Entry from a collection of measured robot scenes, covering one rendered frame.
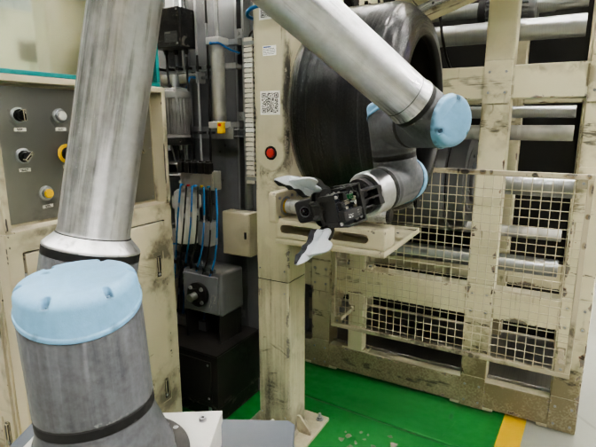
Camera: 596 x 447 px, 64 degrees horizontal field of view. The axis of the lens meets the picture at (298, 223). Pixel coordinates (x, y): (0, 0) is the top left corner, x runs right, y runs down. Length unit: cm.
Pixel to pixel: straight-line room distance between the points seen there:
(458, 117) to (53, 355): 70
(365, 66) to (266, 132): 84
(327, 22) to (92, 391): 59
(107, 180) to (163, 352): 106
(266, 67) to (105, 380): 117
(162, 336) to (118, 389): 108
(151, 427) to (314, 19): 61
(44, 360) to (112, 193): 27
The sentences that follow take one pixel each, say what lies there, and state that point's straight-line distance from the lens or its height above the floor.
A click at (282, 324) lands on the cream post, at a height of 47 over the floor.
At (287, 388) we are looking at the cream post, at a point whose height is 22.
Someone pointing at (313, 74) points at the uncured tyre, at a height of 128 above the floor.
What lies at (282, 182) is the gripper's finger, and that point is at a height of 106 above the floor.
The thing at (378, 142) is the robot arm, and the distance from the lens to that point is 98.
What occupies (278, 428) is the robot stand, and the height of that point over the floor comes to 60.
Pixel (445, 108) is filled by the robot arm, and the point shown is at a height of 118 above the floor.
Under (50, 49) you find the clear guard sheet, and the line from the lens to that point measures 142.
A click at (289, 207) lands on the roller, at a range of 147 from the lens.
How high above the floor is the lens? 116
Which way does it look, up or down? 12 degrees down
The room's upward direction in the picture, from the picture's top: straight up
